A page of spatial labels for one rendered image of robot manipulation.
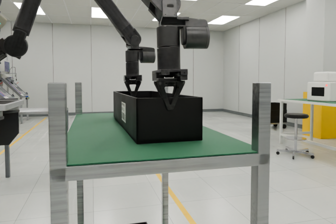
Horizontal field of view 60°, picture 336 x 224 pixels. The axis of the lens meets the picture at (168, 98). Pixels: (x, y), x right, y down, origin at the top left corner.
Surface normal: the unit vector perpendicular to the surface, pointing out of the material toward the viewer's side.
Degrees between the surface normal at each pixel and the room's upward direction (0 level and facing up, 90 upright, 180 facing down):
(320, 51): 90
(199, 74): 90
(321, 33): 90
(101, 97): 90
